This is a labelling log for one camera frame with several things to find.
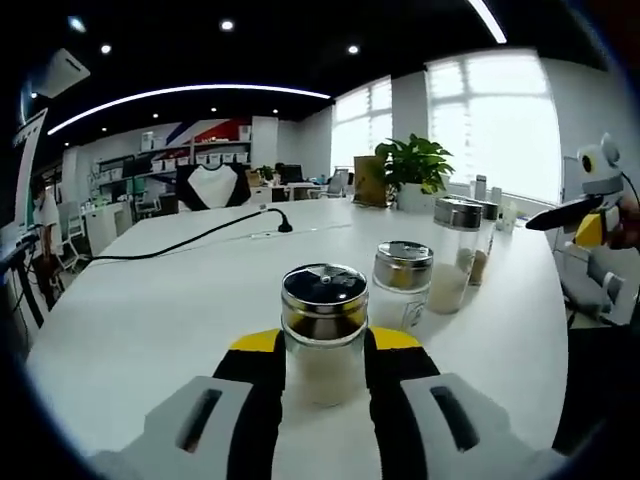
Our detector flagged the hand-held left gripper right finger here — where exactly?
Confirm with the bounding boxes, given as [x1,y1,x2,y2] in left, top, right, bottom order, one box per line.
[363,325,566,480]

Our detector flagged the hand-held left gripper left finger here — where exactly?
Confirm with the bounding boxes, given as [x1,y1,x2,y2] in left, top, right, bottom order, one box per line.
[94,327,286,480]

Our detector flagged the tall seasoning bottle brown powder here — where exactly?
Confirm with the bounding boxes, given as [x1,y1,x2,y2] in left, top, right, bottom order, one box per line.
[467,202,499,287]

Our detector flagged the tall seasoning bottle white grains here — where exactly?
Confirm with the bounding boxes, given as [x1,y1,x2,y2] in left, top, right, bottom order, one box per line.
[424,196,484,315]

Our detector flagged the small seasoning bottle beige powder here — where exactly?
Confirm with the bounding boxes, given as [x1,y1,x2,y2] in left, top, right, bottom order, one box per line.
[279,263,370,407]

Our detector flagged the small seasoning bottle white powder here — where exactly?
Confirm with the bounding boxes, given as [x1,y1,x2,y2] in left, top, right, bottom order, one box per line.
[367,240,435,332]

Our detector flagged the person's right hand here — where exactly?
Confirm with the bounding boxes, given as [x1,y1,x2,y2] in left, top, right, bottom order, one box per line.
[606,193,640,252]

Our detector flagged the white board panel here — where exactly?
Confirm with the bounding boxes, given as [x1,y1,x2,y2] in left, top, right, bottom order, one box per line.
[562,155,587,206]

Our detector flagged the wide window with blinds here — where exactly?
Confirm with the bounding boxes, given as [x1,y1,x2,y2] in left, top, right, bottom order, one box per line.
[423,48,561,204]

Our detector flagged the green potted plant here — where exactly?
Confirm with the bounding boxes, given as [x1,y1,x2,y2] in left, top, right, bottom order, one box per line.
[374,133,456,211]

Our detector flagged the person's dark green shirt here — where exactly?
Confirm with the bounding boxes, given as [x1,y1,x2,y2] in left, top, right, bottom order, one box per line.
[552,324,640,454]

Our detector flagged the brown cardboard box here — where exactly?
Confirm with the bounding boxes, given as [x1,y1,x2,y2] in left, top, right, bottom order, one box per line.
[352,154,389,205]

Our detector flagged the long ceiling light strip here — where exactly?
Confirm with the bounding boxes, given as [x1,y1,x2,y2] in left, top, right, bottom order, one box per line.
[467,0,507,44]

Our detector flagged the narrow window with blinds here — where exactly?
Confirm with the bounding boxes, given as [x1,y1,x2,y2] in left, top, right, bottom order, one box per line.
[330,74,394,171]

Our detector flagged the white office desk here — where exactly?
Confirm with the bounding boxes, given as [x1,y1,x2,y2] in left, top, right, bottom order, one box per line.
[247,182,329,204]

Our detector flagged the white desk cabinet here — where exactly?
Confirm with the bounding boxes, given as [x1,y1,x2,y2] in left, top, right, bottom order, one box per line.
[82,202,134,251]

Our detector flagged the shelf with white bins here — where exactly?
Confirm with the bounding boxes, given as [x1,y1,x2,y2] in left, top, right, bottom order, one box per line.
[94,124,252,184]

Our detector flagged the black monitor on stand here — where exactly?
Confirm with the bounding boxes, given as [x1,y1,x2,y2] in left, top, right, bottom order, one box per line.
[122,155,153,177]

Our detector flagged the curved ceiling light strip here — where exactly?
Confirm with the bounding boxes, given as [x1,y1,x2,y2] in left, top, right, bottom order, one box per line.
[47,84,332,136]

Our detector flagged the white laptop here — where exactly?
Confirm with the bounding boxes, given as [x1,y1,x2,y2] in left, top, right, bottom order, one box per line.
[12,107,49,231]

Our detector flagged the ceiling air conditioner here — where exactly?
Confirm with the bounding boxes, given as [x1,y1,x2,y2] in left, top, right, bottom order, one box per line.
[34,48,92,100]

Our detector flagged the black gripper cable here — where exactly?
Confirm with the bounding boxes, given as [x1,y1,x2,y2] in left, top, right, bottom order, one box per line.
[619,169,640,199]

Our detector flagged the white frame with holes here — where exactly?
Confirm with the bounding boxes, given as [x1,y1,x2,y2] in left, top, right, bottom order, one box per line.
[552,239,640,326]

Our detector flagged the black table cable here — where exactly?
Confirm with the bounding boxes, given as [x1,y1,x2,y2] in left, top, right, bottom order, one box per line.
[92,207,293,261]

